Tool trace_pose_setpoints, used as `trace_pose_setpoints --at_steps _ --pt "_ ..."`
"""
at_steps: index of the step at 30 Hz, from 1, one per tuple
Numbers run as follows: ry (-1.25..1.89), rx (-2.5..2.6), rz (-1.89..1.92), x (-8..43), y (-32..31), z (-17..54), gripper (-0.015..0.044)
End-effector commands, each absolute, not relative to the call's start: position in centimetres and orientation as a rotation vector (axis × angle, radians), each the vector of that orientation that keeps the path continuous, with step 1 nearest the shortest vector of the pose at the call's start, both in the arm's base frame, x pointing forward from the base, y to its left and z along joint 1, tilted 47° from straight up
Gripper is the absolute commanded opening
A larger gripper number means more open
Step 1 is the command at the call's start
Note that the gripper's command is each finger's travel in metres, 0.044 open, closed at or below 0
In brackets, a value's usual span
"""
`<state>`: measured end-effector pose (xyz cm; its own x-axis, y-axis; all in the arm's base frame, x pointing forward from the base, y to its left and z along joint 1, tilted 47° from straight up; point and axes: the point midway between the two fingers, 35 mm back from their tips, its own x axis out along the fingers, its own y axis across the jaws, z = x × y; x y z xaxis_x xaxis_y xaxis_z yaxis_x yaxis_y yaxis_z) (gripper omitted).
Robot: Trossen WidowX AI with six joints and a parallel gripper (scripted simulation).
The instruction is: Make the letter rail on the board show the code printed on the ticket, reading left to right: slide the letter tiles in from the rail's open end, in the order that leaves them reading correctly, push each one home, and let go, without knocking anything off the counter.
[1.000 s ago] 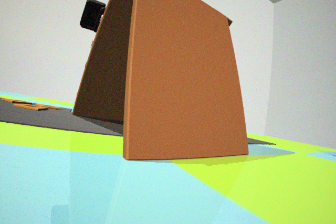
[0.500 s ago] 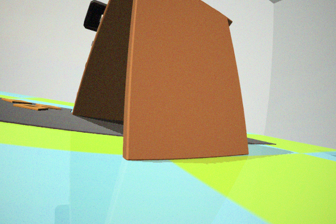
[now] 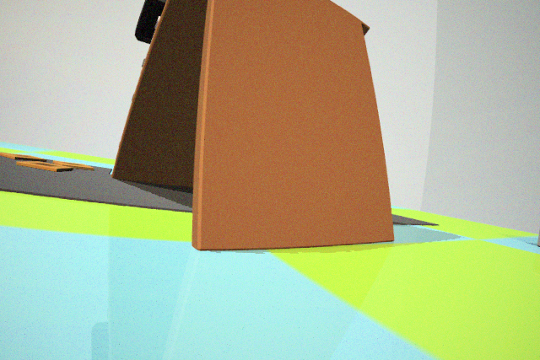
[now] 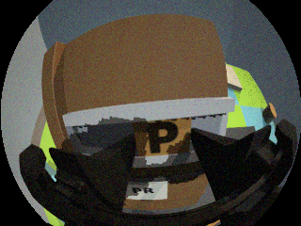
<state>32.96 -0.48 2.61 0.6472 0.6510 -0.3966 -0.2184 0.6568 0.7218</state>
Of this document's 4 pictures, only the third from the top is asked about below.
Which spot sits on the brown letter tile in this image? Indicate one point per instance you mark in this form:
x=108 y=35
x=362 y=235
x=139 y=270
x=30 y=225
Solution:
x=74 y=165
x=45 y=166
x=21 y=157

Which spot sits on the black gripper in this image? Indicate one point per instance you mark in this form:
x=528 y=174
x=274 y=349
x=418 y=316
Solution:
x=150 y=12

